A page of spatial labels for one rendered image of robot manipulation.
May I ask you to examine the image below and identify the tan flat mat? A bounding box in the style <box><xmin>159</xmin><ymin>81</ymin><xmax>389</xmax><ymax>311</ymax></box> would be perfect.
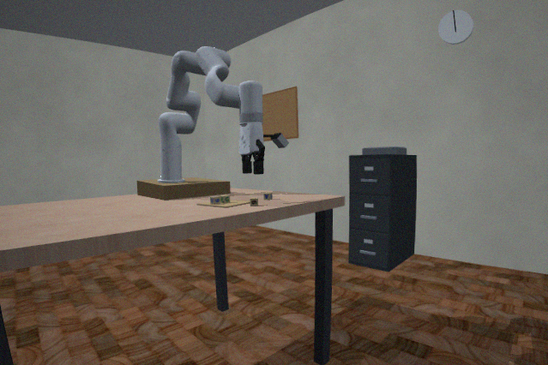
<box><xmin>197</xmin><ymin>200</ymin><xmax>250</xmax><ymax>208</ymax></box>

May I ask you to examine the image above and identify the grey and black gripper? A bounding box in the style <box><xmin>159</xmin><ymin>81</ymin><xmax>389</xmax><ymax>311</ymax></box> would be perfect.
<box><xmin>239</xmin><ymin>122</ymin><xmax>265</xmax><ymax>175</ymax></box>

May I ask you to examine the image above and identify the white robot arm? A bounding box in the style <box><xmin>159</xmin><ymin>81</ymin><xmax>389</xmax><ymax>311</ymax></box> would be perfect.
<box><xmin>158</xmin><ymin>46</ymin><xmax>263</xmax><ymax>183</ymax></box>

